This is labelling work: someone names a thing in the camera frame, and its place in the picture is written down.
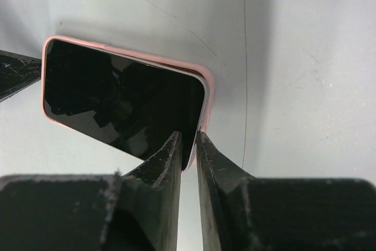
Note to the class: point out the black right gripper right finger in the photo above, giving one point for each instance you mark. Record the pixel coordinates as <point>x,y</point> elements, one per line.
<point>242,212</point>

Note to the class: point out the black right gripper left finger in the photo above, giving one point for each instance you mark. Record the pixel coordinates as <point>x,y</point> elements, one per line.
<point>135,211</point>

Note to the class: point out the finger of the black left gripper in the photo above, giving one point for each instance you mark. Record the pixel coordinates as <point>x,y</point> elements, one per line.
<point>17,73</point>

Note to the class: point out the pale pink smartphone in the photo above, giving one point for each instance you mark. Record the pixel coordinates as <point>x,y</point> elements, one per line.
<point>117,98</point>

